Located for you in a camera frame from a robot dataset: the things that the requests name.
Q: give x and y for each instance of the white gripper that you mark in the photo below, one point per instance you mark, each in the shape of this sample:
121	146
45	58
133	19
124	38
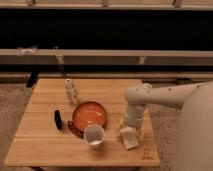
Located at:
133	117

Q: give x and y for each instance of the black eraser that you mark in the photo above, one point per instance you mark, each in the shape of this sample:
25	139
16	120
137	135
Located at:
58	120

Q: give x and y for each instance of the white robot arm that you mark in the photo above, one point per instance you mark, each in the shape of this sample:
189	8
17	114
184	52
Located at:
194	139

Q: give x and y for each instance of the white ceramic cup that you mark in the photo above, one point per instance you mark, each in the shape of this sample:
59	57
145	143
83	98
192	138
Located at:
94	136

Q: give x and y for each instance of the white sponge block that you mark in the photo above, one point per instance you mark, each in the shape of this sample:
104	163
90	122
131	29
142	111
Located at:
129	137

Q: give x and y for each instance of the orange plate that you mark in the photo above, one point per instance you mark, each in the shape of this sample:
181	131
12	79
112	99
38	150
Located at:
89	113

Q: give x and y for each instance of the wooden table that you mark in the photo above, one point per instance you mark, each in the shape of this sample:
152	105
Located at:
38	142

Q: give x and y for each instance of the grey metal rail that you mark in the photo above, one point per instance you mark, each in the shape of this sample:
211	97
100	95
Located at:
105	57

